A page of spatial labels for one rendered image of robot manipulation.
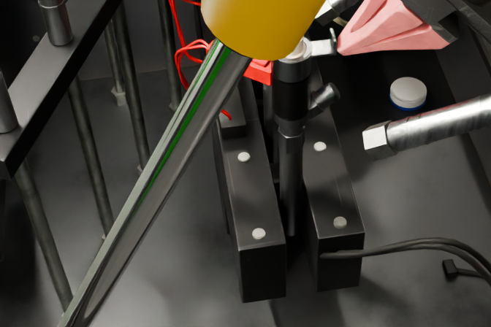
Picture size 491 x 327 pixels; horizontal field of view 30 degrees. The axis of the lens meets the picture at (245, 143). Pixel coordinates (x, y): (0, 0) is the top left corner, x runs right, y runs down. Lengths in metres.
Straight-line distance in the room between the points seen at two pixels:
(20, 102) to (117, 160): 0.32
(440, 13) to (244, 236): 0.25
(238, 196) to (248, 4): 0.59
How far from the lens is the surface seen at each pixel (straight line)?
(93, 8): 0.72
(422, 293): 0.87
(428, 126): 0.53
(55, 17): 0.68
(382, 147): 0.55
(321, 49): 0.62
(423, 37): 0.58
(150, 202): 0.20
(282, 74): 0.62
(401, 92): 1.00
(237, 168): 0.75
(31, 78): 0.68
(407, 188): 0.94
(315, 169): 0.75
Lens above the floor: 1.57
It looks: 49 degrees down
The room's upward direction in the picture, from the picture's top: 3 degrees counter-clockwise
